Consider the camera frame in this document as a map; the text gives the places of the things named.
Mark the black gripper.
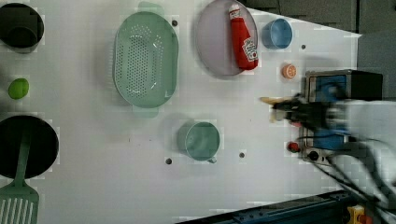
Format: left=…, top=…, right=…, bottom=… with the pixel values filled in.
left=276, top=96, right=347, bottom=132

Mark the yellow plush peeled banana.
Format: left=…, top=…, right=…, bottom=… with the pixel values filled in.
left=260, top=97, right=291, bottom=123

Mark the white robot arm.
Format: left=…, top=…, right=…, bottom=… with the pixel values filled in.
left=265, top=95, right=395, bottom=216

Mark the silver black toaster oven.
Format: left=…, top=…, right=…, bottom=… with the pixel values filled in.
left=300, top=70, right=383, bottom=165

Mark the red toy fruit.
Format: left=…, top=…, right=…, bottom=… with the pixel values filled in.
left=287, top=142, right=301, bottom=153

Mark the orange slice toy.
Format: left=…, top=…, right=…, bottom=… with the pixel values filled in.
left=282, top=63, right=297, bottom=79

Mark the blue cup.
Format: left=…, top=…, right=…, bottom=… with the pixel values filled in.
left=262, top=19, right=293, bottom=49

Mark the red plush ketchup bottle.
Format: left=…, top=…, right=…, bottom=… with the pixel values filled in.
left=229, top=4, right=259, bottom=70

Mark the grey round plate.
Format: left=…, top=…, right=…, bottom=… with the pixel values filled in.
left=195, top=0, right=258, bottom=76

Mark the green mug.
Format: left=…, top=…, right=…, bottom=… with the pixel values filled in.
left=177, top=121, right=220, bottom=163

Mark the green perforated colander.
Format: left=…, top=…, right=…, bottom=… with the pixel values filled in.
left=113, top=1, right=179, bottom=119

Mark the black frying pan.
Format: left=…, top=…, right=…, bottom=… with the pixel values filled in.
left=0, top=116, right=59, bottom=178

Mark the green lime toy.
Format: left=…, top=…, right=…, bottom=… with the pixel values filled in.
left=8, top=78, right=30, bottom=100

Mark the black pot top left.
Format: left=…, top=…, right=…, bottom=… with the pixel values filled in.
left=0, top=3, right=45, bottom=49

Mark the green slotted spatula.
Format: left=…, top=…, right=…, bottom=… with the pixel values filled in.
left=0, top=126, right=39, bottom=224

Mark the blue metal frame rail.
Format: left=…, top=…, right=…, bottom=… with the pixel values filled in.
left=177, top=190, right=356, bottom=224

